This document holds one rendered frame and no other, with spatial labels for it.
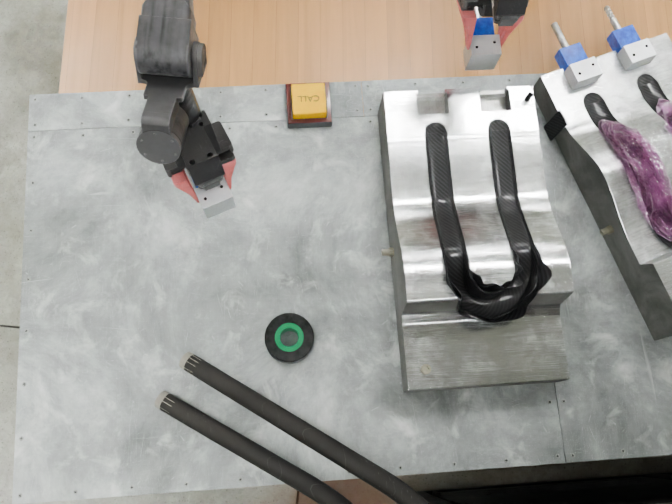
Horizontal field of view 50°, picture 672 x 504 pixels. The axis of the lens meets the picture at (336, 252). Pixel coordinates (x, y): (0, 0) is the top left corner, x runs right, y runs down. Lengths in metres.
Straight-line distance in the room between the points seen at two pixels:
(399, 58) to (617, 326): 0.62
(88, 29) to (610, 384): 1.12
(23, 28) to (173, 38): 1.57
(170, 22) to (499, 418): 0.79
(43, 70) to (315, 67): 1.21
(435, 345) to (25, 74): 1.65
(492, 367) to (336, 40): 0.66
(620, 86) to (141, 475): 1.05
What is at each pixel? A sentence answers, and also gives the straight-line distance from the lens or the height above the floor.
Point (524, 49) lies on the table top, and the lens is 1.46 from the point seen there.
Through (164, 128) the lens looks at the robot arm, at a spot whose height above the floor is 1.17.
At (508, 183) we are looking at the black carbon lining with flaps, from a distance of 1.24.
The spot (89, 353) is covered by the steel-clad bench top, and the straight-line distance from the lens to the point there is 1.26.
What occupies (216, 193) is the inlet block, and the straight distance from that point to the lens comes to 1.11.
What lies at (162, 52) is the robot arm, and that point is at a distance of 0.95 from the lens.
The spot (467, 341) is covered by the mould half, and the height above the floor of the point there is 0.86.
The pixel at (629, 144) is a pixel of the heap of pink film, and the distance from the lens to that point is 1.31.
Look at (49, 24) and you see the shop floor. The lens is 2.48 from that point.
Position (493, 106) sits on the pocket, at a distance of 1.31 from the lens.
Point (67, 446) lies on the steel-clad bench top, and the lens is 1.25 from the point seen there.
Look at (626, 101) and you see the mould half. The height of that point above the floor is 0.86.
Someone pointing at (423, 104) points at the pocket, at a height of 0.86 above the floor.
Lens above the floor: 2.00
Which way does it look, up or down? 75 degrees down
